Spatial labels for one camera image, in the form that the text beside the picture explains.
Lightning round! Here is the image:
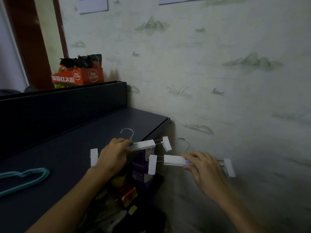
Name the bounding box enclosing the white wall notice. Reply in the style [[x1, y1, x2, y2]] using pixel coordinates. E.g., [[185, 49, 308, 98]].
[[77, 0, 109, 15]]

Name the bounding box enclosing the black table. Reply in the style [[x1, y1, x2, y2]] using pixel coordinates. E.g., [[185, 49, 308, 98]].
[[0, 107, 171, 233]]

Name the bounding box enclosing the person's right hand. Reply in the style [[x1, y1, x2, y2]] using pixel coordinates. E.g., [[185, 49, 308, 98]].
[[181, 150, 226, 204]]

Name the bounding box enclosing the black back panel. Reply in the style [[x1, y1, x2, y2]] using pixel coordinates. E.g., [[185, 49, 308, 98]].
[[0, 81, 127, 158]]

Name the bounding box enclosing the person's left hand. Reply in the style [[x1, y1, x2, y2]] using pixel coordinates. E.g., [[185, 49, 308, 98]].
[[95, 138, 133, 176]]

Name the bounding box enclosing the orange snack carton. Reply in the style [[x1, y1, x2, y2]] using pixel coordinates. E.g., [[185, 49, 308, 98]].
[[51, 54, 105, 89]]

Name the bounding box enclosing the brown door frame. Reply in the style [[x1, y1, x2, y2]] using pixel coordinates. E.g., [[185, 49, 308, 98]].
[[2, 0, 70, 90]]

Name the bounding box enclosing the teal wire hanger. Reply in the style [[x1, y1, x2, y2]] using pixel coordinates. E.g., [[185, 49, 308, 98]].
[[0, 167, 50, 197]]

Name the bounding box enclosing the grey round container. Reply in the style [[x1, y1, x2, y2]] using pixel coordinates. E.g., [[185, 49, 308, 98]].
[[0, 85, 38, 97]]

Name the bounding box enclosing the person's left forearm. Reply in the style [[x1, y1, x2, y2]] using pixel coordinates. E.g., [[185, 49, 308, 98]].
[[25, 167, 115, 233]]

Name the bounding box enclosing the purple box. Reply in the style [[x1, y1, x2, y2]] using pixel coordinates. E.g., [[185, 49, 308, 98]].
[[131, 147, 156, 185]]

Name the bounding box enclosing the white wall paper sheet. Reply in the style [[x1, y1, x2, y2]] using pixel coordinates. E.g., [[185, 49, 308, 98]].
[[158, 0, 212, 6]]

